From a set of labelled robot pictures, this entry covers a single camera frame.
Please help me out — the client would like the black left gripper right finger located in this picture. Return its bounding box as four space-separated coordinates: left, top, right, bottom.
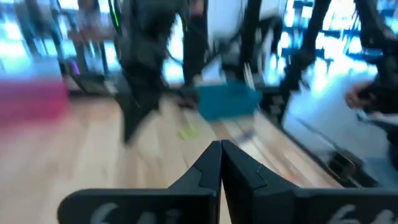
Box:
221 139 398 224

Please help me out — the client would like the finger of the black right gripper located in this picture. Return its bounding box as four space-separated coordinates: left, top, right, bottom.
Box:
134 90 162 131
116 92 139 144

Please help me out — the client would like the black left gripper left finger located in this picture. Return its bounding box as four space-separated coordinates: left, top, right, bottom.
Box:
57 140 223 224

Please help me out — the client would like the person's hand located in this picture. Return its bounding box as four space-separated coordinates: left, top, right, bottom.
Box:
345 81 376 110

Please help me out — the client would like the pink plastic bin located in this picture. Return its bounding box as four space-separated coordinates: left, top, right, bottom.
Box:
0 78 68 127

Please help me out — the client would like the person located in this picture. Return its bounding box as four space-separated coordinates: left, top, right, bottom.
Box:
345 0 398 175

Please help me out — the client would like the teal plastic bin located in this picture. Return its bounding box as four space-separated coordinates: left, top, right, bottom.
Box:
197 83 262 121

